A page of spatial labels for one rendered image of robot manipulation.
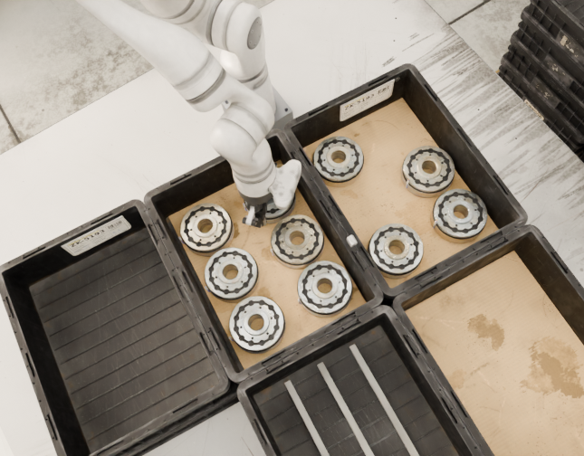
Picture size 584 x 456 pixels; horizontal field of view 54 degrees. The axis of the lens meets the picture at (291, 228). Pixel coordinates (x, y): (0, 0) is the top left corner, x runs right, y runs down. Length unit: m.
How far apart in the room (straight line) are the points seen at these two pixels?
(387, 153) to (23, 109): 1.71
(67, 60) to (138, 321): 1.66
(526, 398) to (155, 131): 1.00
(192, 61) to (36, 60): 1.93
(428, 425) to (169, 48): 0.75
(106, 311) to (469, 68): 1.01
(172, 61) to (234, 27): 0.31
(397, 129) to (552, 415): 0.62
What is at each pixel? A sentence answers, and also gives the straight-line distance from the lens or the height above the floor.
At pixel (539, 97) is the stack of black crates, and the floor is 0.26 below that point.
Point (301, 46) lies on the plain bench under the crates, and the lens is 1.54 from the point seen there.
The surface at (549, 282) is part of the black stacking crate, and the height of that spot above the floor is 0.86.
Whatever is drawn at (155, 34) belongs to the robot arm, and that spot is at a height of 1.33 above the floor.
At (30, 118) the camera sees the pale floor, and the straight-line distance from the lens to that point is 2.54.
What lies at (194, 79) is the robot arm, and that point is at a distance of 0.80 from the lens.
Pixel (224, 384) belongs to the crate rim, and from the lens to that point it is 1.00.
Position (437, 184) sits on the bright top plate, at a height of 0.86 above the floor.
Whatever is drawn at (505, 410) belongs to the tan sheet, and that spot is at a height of 0.83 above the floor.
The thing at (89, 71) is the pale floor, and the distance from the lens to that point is 2.56.
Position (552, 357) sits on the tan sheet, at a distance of 1.16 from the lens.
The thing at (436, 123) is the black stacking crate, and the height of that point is 0.88.
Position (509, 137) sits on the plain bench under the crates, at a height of 0.70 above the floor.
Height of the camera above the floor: 1.91
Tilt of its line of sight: 69 degrees down
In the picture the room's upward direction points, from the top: 10 degrees counter-clockwise
